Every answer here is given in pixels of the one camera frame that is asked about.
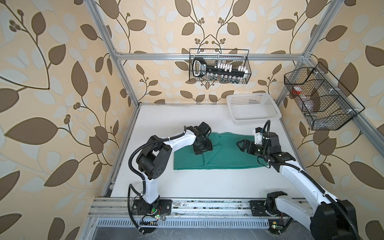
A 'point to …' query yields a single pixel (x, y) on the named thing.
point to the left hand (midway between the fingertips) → (211, 149)
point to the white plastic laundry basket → (250, 109)
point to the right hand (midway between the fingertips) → (243, 146)
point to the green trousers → (226, 153)
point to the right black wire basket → (326, 105)
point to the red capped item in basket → (296, 90)
